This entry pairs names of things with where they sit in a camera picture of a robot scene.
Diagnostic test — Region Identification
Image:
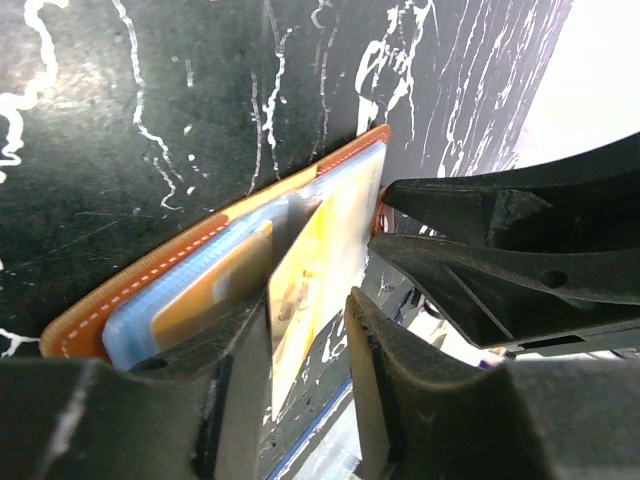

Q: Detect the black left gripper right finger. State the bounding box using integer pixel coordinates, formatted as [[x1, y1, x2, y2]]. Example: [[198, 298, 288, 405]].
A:
[[344, 289, 639, 479]]

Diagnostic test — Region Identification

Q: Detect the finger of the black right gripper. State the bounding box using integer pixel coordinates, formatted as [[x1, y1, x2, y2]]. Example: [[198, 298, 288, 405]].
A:
[[383, 134, 639, 253], [369, 234, 639, 350]]

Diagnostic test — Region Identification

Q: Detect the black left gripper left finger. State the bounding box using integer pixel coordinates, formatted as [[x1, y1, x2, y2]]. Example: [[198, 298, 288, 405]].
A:
[[1, 289, 271, 479]]

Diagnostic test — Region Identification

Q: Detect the brown leather card holder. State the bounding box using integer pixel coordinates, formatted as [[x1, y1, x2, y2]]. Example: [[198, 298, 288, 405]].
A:
[[39, 124, 391, 361]]

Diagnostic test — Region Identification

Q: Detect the gold credit card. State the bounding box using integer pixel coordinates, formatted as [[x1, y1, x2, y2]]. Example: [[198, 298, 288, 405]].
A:
[[151, 221, 273, 351]]

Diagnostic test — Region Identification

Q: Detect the orange credit card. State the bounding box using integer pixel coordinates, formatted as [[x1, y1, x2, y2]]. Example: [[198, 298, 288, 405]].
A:
[[268, 142, 387, 418]]

